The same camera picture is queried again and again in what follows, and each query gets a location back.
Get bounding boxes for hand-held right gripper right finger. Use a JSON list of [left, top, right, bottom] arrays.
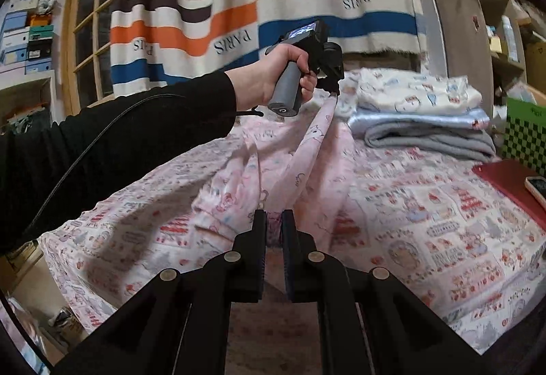
[[282, 210, 496, 375]]

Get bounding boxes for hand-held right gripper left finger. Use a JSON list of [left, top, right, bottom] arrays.
[[55, 210, 266, 375]]

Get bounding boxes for pink printed pants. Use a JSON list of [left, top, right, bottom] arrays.
[[192, 91, 357, 250]]

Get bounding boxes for person's left hand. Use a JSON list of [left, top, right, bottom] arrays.
[[224, 44, 319, 111]]

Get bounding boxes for light blue satin blanket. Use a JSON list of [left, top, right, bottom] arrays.
[[347, 105, 491, 137]]

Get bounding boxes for wooden shelf unit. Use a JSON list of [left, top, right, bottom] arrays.
[[422, 0, 546, 113]]

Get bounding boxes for green checkered board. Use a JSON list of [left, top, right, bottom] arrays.
[[501, 97, 546, 180]]

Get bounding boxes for red book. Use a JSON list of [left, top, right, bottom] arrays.
[[471, 159, 546, 223]]

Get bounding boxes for smartphone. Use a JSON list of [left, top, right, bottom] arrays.
[[525, 176, 546, 210]]

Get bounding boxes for white shelf unit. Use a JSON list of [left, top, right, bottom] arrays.
[[0, 72, 58, 137]]

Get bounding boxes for stack of storage boxes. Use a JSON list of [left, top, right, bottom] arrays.
[[0, 0, 57, 75]]

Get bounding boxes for wooden window frame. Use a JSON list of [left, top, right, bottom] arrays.
[[60, 0, 129, 116]]

